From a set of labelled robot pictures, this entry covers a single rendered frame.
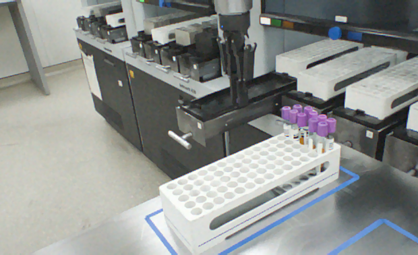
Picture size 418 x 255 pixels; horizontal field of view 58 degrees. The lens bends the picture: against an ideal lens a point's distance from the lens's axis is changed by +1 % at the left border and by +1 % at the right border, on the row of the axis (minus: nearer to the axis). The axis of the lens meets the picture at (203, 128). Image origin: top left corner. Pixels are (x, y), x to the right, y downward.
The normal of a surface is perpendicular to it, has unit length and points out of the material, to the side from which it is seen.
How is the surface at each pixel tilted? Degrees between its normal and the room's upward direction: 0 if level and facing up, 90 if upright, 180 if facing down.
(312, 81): 90
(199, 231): 90
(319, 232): 0
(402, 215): 0
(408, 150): 90
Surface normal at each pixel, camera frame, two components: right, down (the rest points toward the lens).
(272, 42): 0.56, 0.33
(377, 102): -0.82, 0.33
